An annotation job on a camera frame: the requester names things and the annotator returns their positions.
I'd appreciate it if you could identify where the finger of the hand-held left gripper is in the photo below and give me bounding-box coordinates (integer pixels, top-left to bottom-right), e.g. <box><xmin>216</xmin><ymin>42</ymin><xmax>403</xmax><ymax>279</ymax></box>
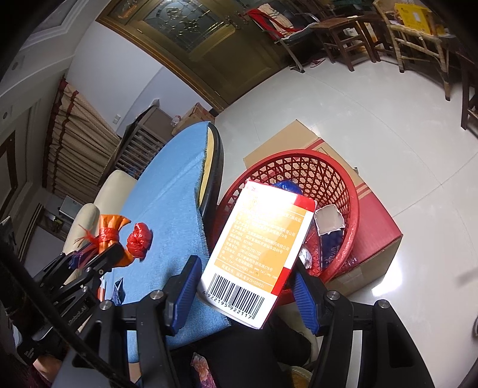
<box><xmin>48</xmin><ymin>242</ymin><xmax>125</xmax><ymax>299</ymax></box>
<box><xmin>33</xmin><ymin>250</ymin><xmax>88</xmax><ymax>284</ymax></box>

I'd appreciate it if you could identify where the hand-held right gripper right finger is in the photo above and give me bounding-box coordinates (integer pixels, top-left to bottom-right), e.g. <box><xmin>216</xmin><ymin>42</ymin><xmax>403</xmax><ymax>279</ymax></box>
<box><xmin>291</xmin><ymin>259</ymin><xmax>436</xmax><ymax>388</ymax></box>

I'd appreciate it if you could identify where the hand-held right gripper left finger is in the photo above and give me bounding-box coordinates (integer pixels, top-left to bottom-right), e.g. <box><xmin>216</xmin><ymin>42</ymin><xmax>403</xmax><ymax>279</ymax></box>
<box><xmin>71</xmin><ymin>255</ymin><xmax>204</xmax><ymax>388</ymax></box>

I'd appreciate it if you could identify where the orange plastic bag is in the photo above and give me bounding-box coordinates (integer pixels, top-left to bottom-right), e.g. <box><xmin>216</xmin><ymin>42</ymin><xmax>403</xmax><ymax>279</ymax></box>
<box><xmin>75</xmin><ymin>214</ymin><xmax>132</xmax><ymax>268</ymax></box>

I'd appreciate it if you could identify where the blue silver foil packet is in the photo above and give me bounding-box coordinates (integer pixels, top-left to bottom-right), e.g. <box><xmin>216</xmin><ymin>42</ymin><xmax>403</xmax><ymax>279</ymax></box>
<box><xmin>314</xmin><ymin>205</ymin><xmax>346</xmax><ymax>267</ymax></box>

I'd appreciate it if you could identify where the orange white carton box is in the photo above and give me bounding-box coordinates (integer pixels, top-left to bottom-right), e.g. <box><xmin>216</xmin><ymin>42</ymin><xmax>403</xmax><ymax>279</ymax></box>
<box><xmin>201</xmin><ymin>179</ymin><xmax>317</xmax><ymax>330</ymax></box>

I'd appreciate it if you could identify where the red plastic basket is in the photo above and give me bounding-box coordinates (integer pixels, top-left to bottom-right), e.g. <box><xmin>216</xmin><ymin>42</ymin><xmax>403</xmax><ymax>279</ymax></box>
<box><xmin>215</xmin><ymin>149</ymin><xmax>361</xmax><ymax>304</ymax></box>

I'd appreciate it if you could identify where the person's left hand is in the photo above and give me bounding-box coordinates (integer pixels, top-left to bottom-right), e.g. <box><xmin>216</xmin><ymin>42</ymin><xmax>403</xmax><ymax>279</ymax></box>
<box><xmin>33</xmin><ymin>354</ymin><xmax>64</xmax><ymax>383</ymax></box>

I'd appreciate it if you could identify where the red plastic bag ball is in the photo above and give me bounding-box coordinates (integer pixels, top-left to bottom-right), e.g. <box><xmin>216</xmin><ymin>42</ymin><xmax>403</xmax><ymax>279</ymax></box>
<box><xmin>126</xmin><ymin>222</ymin><xmax>154</xmax><ymax>260</ymax></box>

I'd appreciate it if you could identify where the small dark packet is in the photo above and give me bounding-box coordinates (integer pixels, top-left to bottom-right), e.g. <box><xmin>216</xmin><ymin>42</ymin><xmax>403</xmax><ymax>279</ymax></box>
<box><xmin>112</xmin><ymin>278</ymin><xmax>127</xmax><ymax>304</ymax></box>

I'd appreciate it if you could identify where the cream chair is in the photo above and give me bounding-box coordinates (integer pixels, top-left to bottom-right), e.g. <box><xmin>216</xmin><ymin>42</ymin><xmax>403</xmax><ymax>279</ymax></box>
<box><xmin>62</xmin><ymin>203</ymin><xmax>102</xmax><ymax>258</ymax></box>
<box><xmin>93</xmin><ymin>170</ymin><xmax>137</xmax><ymax>210</ymax></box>

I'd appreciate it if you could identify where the grey metal box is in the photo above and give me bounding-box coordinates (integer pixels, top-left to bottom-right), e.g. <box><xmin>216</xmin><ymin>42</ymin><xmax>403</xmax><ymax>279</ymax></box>
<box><xmin>59</xmin><ymin>196</ymin><xmax>81</xmax><ymax>221</ymax></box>

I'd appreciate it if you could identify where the tan woven item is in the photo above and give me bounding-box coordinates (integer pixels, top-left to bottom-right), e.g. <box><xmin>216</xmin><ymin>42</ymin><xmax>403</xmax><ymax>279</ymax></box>
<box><xmin>289</xmin><ymin>366</ymin><xmax>314</xmax><ymax>388</ymax></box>

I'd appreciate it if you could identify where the floral cloth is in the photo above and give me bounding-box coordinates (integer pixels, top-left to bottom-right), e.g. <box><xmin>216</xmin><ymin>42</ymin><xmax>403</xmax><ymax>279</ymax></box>
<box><xmin>190</xmin><ymin>352</ymin><xmax>217</xmax><ymax>388</ymax></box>

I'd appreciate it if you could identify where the blue tablecloth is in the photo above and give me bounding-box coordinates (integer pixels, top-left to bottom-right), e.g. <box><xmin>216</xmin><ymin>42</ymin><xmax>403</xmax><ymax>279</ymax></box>
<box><xmin>119</xmin><ymin>121</ymin><xmax>232</xmax><ymax>364</ymax></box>

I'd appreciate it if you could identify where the cardboard box with red print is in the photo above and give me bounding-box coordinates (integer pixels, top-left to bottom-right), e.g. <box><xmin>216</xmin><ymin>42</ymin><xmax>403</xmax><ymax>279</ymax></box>
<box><xmin>243</xmin><ymin>119</ymin><xmax>404</xmax><ymax>295</ymax></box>

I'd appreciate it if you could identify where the beige curtain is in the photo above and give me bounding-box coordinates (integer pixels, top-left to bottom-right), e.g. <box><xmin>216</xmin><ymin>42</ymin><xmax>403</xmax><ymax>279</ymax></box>
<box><xmin>41</xmin><ymin>76</ymin><xmax>122</xmax><ymax>200</ymax></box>

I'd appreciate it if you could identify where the blue plastic bag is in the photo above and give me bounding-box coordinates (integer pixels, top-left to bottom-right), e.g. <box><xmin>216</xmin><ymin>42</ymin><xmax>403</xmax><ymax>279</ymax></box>
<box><xmin>274</xmin><ymin>180</ymin><xmax>302</xmax><ymax>195</ymax></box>

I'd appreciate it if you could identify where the wooden slatted cabinet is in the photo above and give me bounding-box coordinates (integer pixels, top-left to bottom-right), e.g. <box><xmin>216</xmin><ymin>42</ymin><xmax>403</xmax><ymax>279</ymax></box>
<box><xmin>114</xmin><ymin>99</ymin><xmax>176</xmax><ymax>180</ymax></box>

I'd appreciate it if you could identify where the round table with black rim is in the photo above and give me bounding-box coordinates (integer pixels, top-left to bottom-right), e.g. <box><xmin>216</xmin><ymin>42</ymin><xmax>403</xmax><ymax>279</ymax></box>
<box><xmin>198</xmin><ymin>122</ymin><xmax>225</xmax><ymax>224</ymax></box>

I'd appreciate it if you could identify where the small brown cardboard box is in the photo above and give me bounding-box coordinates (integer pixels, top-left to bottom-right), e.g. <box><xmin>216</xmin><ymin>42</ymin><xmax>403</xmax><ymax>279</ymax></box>
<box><xmin>172</xmin><ymin>102</ymin><xmax>217</xmax><ymax>135</ymax></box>

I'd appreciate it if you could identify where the wooden glass door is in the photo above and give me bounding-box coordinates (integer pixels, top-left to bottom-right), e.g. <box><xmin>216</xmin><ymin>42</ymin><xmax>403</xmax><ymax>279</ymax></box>
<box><xmin>96</xmin><ymin>0</ymin><xmax>299</xmax><ymax>113</ymax></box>

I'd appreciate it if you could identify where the dark wooden stool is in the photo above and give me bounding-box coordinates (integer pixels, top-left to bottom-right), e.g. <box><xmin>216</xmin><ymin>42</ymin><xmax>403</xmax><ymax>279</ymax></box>
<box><xmin>310</xmin><ymin>17</ymin><xmax>378</xmax><ymax>71</ymax></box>

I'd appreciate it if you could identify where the bamboo chair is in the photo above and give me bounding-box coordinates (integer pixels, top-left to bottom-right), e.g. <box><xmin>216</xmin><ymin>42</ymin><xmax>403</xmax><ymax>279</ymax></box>
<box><xmin>373</xmin><ymin>0</ymin><xmax>454</xmax><ymax>101</ymax></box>

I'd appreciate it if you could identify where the red striped cloth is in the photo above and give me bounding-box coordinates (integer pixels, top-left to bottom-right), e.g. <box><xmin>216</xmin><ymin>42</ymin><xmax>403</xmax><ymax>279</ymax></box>
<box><xmin>246</xmin><ymin>4</ymin><xmax>299</xmax><ymax>38</ymax></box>

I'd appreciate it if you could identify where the dark wooden side table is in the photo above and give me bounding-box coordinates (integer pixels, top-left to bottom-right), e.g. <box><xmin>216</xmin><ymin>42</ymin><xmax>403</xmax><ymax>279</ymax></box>
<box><xmin>355</xmin><ymin>11</ymin><xmax>396</xmax><ymax>62</ymax></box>

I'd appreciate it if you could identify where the yellow box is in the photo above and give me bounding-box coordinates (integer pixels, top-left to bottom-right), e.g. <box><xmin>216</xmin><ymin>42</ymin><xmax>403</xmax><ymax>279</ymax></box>
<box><xmin>394</xmin><ymin>3</ymin><xmax>430</xmax><ymax>32</ymax></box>

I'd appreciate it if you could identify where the metal frame chair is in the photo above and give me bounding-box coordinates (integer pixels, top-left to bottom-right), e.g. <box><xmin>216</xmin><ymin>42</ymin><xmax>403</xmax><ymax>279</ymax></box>
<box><xmin>244</xmin><ymin>2</ymin><xmax>325</xmax><ymax>71</ymax></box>

